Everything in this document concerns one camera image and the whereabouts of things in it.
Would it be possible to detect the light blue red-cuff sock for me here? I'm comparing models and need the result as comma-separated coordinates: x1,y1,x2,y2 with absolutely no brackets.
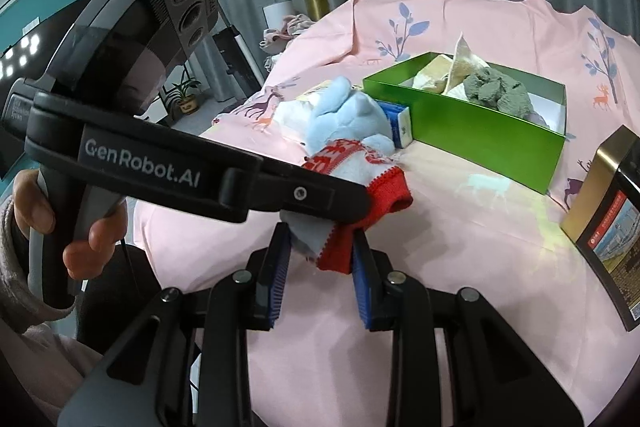
287,76,413,275

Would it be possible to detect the black upright appliance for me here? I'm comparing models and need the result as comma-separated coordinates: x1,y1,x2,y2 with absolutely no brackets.
212,14,266,102

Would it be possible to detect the green cardboard box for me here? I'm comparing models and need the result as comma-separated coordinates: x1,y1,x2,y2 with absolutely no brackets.
362,52,567,195

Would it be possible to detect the blue white tissue packet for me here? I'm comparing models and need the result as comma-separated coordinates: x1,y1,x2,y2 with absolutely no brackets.
377,102,413,149

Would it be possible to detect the gold box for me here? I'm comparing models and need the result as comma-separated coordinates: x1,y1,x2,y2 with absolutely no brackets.
560,125,640,333

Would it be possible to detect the white lamp shade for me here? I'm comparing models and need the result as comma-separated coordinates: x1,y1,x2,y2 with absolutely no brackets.
262,1,296,32

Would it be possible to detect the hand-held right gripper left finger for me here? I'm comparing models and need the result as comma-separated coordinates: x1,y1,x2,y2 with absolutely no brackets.
60,223,292,427

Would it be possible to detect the pile of clothes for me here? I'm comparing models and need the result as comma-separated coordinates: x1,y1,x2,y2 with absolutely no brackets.
259,13,316,68

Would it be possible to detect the yellow towel with white edge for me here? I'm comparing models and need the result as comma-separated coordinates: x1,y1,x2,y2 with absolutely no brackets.
412,32,493,96

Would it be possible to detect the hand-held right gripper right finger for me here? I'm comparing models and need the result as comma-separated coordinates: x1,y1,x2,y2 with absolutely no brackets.
350,229,583,427

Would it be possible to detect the person's left hand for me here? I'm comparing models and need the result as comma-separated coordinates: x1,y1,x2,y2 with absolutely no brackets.
11,169,128,282

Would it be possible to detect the pink printed bedsheet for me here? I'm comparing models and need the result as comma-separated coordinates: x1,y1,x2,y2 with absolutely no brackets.
132,0,640,427

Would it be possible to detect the potted green plant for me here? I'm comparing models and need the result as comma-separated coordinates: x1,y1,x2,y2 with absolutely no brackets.
165,74,203,115

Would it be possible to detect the grey-green knitted cloth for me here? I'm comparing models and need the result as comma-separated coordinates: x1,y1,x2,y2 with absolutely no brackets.
462,64,536,118

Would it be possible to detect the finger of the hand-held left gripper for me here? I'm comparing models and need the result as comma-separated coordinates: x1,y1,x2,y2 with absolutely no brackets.
222,159,373,228

